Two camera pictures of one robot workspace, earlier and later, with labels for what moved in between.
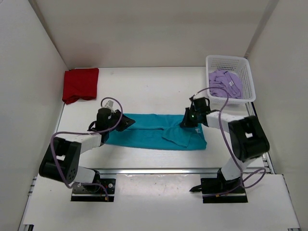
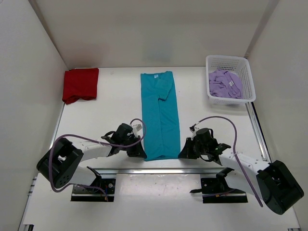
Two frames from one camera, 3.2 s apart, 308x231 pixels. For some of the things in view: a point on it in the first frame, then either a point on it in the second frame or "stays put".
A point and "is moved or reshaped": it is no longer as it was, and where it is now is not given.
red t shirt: [80, 83] stays put
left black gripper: [125, 122] → [137, 152]
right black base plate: [211, 186] stays put
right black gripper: [186, 122] → [187, 152]
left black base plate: [95, 193] stays put
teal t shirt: [158, 131] is moved or reshaped
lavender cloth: [230, 82] stays put
